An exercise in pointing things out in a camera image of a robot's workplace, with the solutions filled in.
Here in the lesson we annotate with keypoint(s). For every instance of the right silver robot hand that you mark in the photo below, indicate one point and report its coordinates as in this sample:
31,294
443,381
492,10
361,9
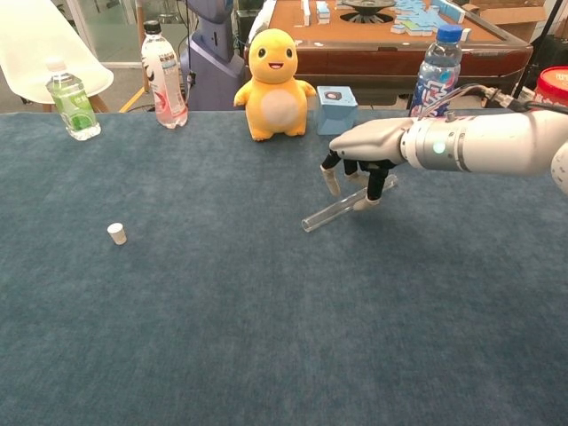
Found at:
377,142

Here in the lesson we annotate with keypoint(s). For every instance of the transparent glass test tube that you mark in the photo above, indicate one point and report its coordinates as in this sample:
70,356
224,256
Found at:
328,213

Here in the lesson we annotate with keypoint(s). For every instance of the small white stopper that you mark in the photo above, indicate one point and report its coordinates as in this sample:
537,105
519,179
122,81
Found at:
117,234

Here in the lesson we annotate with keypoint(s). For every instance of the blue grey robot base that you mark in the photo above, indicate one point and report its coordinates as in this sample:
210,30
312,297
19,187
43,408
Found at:
213,66

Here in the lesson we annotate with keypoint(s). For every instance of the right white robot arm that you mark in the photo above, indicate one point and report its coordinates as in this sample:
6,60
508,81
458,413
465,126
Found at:
488,142

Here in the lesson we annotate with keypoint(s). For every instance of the light blue small box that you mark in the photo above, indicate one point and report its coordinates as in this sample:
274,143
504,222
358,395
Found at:
337,115

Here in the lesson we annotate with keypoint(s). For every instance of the brown mahjong table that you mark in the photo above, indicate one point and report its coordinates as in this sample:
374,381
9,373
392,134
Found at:
368,53

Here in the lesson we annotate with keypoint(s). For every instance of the blue cap water bottle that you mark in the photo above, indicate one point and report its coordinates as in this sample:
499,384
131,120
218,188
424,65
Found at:
437,75

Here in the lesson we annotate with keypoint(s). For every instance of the yellow plush duck toy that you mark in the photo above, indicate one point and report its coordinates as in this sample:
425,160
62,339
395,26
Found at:
275,97

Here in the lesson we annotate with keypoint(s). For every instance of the blue white mahjong tile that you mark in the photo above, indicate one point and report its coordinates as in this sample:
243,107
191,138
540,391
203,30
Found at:
466,34
397,29

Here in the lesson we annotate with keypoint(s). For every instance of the black mahjong table centre dome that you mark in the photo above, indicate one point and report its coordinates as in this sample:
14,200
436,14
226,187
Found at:
367,11

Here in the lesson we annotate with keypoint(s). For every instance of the cardboard box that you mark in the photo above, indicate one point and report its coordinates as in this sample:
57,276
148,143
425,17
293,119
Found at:
510,18

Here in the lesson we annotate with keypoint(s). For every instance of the red snack canister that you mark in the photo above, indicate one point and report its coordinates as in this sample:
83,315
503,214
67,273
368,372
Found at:
554,86

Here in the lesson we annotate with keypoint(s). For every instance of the blue table mat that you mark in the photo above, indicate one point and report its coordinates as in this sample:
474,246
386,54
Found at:
266,310

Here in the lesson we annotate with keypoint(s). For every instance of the black tripod stand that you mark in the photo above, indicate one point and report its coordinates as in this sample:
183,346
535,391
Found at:
548,18

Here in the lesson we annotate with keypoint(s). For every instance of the pink label drink bottle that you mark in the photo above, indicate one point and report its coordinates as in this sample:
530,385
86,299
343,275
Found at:
164,80

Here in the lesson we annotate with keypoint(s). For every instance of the green label water bottle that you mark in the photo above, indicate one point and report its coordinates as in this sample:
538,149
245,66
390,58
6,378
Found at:
75,106

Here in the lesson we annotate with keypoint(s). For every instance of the white chair wooden legs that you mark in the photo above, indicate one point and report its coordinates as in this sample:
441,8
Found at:
35,40

